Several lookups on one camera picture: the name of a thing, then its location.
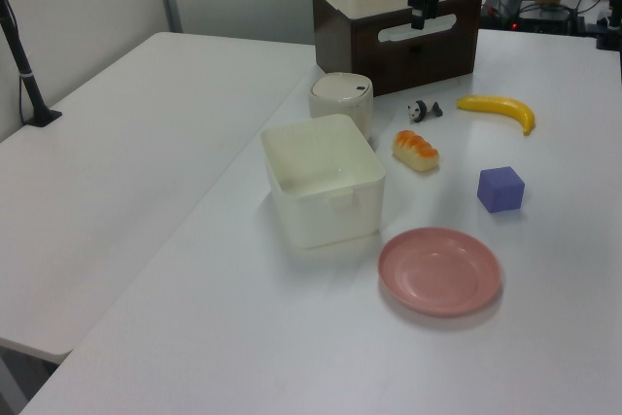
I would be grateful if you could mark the cream mini trash can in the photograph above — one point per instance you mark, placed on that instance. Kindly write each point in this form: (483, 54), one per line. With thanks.
(340, 104)

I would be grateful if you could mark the black device red light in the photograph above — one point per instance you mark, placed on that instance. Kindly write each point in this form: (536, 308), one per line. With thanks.
(542, 19)

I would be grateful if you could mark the small panda figurine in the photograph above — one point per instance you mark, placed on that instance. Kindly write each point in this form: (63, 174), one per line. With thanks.
(420, 110)

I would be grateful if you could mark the yellow toy banana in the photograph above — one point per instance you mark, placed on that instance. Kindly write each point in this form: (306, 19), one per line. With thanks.
(505, 106)

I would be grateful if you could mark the orange toy bread loaf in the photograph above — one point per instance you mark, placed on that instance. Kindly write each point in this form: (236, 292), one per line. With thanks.
(415, 150)

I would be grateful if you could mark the black table clamp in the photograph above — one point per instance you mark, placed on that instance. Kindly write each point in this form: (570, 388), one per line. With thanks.
(610, 31)

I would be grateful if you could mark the purple cube block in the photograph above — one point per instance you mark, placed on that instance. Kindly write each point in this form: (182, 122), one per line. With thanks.
(500, 189)

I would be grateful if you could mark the cream square storage box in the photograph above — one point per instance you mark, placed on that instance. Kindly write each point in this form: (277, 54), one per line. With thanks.
(325, 211)

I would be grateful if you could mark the pink plastic plate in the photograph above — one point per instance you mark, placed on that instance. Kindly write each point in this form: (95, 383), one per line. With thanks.
(439, 271)

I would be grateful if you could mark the black camera stand pole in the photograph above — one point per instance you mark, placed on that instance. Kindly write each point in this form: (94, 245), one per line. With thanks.
(22, 70)

